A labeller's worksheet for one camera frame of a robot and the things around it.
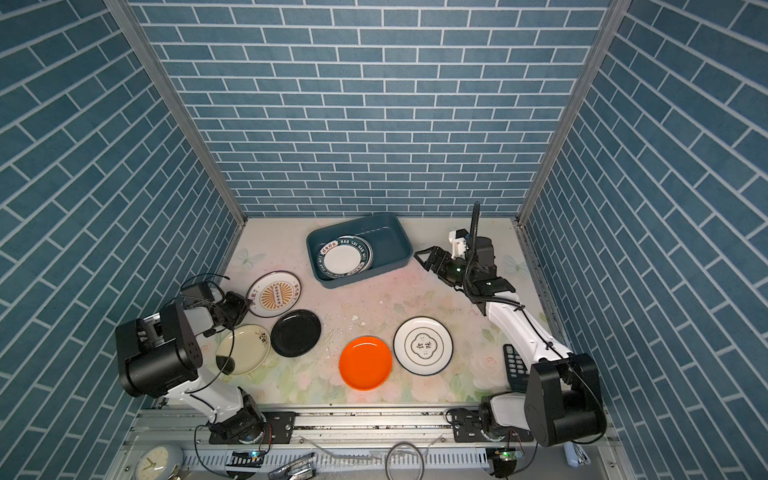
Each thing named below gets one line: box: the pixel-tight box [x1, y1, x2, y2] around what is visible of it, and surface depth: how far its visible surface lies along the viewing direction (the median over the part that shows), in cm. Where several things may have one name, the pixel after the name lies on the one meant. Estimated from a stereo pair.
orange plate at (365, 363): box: [339, 336, 393, 391], surface depth 86 cm
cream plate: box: [216, 324, 271, 375], surface depth 89 cm
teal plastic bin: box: [306, 213, 413, 289], surface depth 110 cm
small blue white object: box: [563, 441, 592, 468], surface depth 71 cm
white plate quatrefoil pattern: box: [393, 316, 454, 377], surface depth 88 cm
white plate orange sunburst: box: [246, 270, 302, 318], surface depth 101 cm
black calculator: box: [503, 344, 529, 393], surface depth 84 cm
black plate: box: [270, 309, 321, 357], surface depth 90 cm
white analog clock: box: [134, 444, 184, 480], surface depth 67 cm
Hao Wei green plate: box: [317, 236, 374, 279], surface depth 107 cm
